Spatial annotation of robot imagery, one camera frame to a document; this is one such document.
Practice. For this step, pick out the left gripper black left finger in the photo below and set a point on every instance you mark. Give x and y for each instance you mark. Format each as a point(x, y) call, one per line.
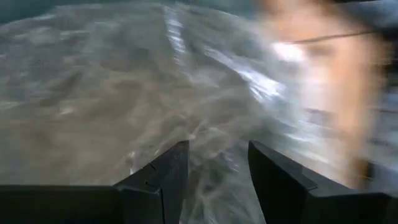
point(93, 205)

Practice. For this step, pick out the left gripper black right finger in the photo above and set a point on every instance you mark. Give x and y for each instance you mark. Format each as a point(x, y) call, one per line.
point(311, 208)

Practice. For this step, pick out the clear plastic bag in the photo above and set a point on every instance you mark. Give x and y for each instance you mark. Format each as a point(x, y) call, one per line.
point(217, 62)

